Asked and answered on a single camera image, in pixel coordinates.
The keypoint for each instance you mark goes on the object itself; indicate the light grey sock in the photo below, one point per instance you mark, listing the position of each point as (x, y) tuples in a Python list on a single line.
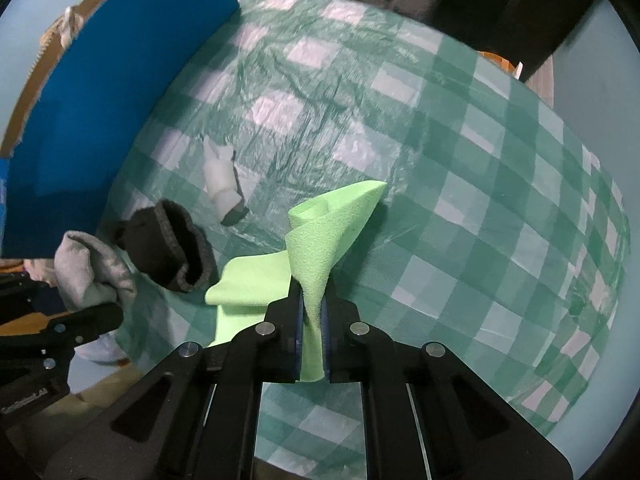
[(85, 265)]

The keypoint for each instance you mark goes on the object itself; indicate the lime green cloth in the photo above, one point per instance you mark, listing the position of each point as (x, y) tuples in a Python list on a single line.
[(325, 240)]

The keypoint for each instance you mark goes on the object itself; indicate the black sock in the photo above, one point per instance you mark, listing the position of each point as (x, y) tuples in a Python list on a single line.
[(175, 245)]

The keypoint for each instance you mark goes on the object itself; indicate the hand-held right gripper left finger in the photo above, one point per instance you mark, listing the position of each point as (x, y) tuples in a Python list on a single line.
[(285, 340)]

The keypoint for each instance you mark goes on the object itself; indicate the blue cardboard box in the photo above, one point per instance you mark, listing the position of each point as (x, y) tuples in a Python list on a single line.
[(115, 85)]

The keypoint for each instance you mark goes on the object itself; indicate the black hanging jacket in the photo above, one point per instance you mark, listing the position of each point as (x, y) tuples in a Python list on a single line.
[(525, 10)]

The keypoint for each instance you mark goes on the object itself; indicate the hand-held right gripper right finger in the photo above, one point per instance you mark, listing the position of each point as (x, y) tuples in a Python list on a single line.
[(342, 355)]

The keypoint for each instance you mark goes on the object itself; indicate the pale striped cloth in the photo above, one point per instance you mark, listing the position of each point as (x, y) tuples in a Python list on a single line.
[(542, 80)]

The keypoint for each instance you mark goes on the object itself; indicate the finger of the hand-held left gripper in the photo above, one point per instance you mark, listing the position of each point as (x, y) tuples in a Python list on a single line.
[(27, 296), (85, 321)]

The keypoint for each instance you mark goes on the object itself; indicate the white sock grey toe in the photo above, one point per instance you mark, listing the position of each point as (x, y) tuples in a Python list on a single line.
[(220, 180)]

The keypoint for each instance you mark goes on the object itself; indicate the orange plastic bag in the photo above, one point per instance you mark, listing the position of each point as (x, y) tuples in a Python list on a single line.
[(502, 63)]

